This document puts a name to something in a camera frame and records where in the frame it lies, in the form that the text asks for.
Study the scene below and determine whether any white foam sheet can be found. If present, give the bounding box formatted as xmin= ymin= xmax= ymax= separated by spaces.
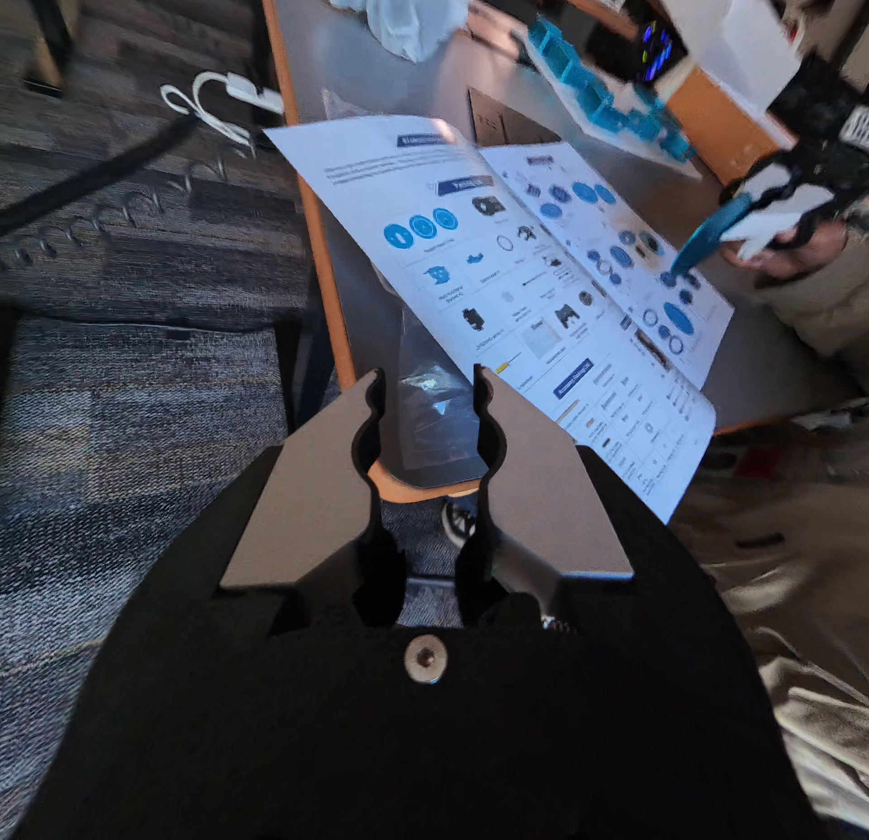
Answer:
xmin=512 ymin=24 xmax=703 ymax=179

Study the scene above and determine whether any assembly guide booklet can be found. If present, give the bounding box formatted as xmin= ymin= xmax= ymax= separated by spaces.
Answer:
xmin=263 ymin=115 xmax=735 ymax=523

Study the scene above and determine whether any person's shoe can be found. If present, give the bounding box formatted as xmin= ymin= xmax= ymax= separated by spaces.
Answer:
xmin=440 ymin=497 xmax=477 ymax=550

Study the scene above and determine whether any white charger cable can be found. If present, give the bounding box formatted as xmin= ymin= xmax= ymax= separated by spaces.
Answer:
xmin=161 ymin=72 xmax=285 ymax=150

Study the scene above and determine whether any person's right hand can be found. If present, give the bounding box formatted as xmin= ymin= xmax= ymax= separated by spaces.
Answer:
xmin=720 ymin=221 xmax=851 ymax=283

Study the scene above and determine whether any blue perforated round metal plate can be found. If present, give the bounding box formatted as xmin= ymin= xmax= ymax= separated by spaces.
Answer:
xmin=668 ymin=191 xmax=753 ymax=277

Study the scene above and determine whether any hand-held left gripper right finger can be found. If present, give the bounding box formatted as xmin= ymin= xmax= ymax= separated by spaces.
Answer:
xmin=455 ymin=363 xmax=637 ymax=629

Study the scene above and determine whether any orange and white box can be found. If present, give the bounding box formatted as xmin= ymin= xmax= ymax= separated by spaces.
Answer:
xmin=641 ymin=0 xmax=805 ymax=188

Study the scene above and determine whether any white plastic bag bundle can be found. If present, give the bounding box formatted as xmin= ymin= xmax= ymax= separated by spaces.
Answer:
xmin=315 ymin=0 xmax=474 ymax=62

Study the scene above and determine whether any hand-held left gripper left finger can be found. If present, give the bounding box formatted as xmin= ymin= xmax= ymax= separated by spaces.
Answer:
xmin=219 ymin=368 xmax=408 ymax=628

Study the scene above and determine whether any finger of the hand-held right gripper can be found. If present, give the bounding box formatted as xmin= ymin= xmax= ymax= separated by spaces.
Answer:
xmin=718 ymin=191 xmax=839 ymax=262
xmin=720 ymin=153 xmax=816 ymax=206

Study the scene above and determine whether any person's right forearm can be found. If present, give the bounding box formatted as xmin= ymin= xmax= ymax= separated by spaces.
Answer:
xmin=754 ymin=225 xmax=869 ymax=379

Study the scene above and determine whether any black flat base plate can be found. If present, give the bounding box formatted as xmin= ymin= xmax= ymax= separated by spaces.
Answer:
xmin=467 ymin=88 xmax=561 ymax=148

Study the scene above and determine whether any clear plastic bag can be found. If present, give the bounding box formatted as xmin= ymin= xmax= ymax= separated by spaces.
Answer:
xmin=397 ymin=304 xmax=490 ymax=484

